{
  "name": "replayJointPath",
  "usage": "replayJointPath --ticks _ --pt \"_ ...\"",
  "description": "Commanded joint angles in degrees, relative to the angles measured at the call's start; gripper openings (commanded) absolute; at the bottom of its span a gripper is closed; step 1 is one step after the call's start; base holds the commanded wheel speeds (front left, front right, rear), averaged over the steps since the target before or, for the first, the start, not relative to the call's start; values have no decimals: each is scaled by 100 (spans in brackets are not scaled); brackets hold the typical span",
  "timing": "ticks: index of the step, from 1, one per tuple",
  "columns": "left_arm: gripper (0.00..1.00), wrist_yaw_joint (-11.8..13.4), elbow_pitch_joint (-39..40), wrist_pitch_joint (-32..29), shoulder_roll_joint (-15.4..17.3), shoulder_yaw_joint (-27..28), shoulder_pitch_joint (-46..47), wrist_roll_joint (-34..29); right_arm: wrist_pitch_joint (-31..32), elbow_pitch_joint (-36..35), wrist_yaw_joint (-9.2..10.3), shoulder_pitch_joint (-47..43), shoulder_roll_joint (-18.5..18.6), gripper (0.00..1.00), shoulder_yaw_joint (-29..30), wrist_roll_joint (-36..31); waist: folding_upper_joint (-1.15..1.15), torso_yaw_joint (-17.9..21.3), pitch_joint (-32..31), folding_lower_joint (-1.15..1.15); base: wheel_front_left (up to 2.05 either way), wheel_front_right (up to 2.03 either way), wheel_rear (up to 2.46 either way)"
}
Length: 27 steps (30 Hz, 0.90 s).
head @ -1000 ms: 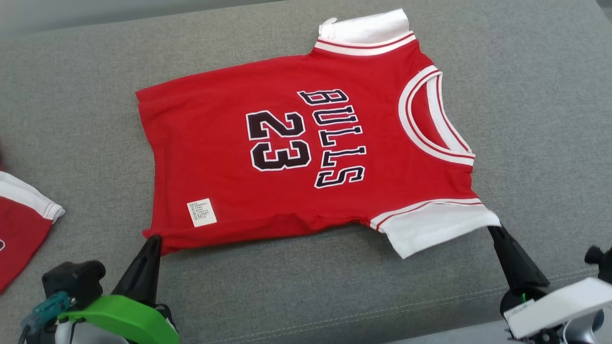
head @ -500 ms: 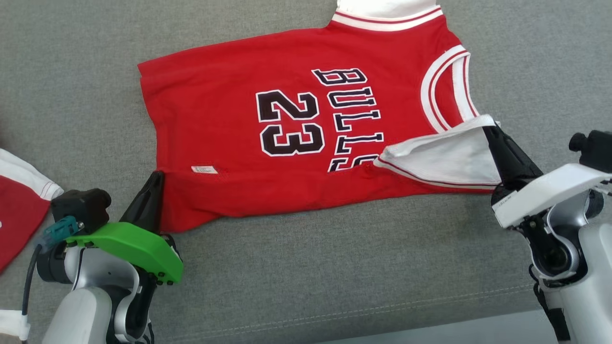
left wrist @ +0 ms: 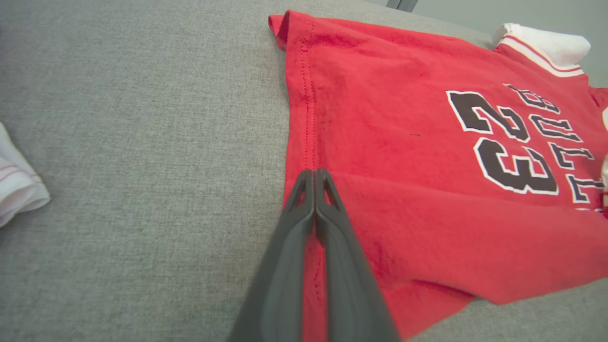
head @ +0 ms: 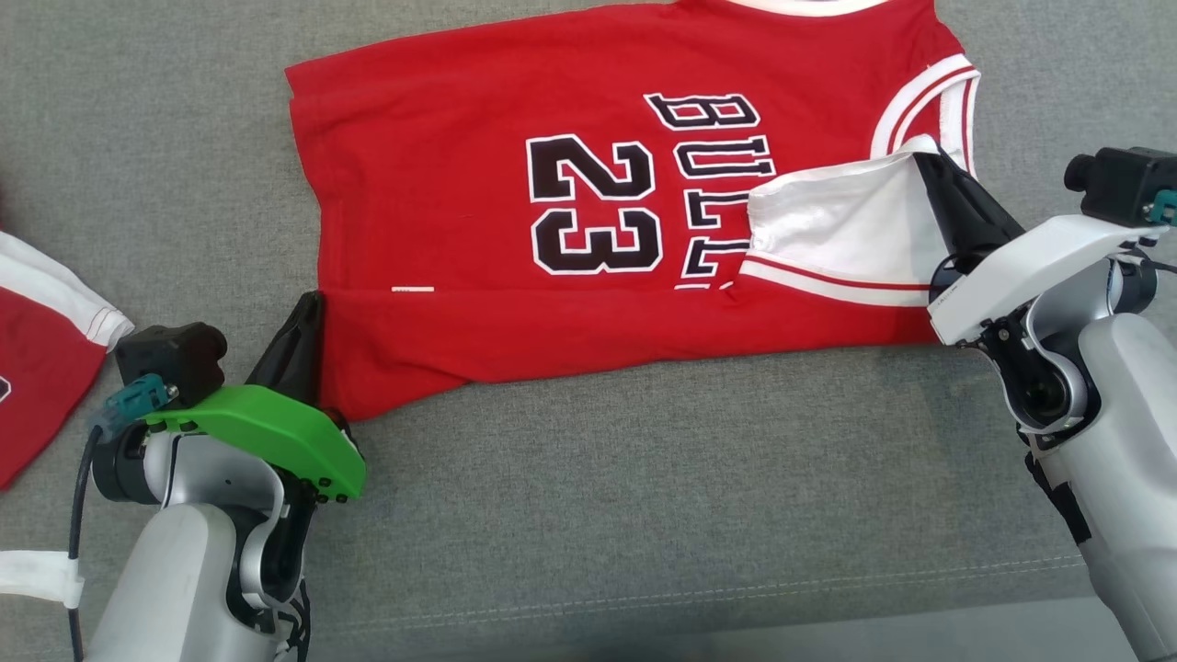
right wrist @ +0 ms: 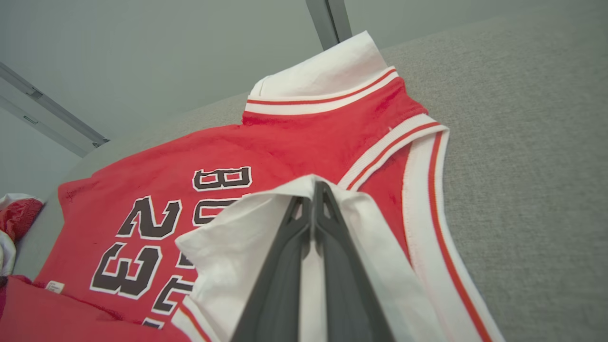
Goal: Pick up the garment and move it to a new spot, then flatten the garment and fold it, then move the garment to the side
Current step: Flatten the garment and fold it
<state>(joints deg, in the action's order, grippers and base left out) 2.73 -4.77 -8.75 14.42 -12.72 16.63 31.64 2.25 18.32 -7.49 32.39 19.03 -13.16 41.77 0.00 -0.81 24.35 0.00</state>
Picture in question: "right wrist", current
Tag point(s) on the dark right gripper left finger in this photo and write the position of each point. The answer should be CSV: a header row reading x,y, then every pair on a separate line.
x,y
280,275

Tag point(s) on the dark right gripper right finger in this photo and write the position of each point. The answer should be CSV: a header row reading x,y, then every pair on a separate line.
x,y
346,285

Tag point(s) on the red basketball jersey white sleeves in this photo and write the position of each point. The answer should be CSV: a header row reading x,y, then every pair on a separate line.
x,y
285,152

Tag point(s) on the red basketball shorts white stripe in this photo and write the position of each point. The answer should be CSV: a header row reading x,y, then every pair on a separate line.
x,y
21,216

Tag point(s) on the grey metal posts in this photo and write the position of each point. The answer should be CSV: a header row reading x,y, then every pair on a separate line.
x,y
327,21

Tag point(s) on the grey metal frame rail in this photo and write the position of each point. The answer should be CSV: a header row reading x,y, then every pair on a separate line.
x,y
57,114

